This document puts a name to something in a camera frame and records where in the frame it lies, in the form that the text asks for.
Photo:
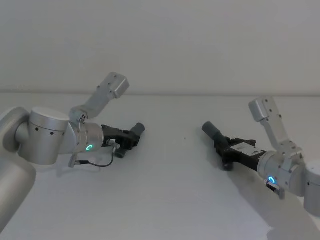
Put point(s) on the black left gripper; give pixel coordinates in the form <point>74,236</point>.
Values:
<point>119,137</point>

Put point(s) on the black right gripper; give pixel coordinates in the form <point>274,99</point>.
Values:
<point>241,151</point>

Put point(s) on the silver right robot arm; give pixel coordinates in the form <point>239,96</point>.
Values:
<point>287,167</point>

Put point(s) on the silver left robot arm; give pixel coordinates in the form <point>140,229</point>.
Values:
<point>42,140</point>

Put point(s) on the white table cloth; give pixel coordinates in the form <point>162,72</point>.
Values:
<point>160,190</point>

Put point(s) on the white curtain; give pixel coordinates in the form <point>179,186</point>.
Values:
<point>160,42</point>

